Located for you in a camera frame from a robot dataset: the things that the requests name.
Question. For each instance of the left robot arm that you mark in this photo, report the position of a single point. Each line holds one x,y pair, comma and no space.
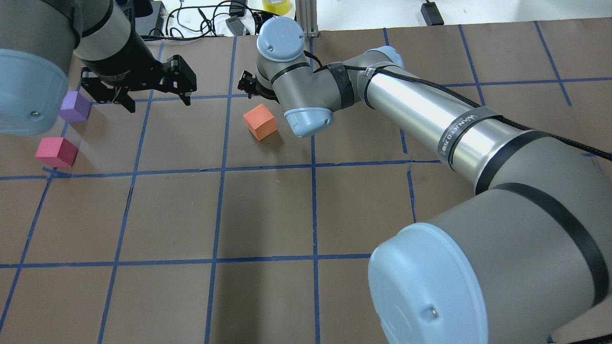
38,40

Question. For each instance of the orange foam block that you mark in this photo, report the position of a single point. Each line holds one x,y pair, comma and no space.
260,122

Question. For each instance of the black power adapter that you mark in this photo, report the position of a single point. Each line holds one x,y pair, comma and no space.
431,14

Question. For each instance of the aluminium frame post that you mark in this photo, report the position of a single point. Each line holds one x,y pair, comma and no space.
306,16

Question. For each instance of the yellow tape roll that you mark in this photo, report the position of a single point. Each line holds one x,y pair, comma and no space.
278,7

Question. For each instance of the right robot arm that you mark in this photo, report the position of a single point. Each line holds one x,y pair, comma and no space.
530,252

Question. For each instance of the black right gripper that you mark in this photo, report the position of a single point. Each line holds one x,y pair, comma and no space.
248,84

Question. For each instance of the purple foam block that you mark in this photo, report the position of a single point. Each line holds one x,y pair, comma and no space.
75,107

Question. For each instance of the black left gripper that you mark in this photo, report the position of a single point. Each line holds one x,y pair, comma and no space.
130,61

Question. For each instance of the pink foam block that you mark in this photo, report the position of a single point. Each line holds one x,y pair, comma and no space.
56,152

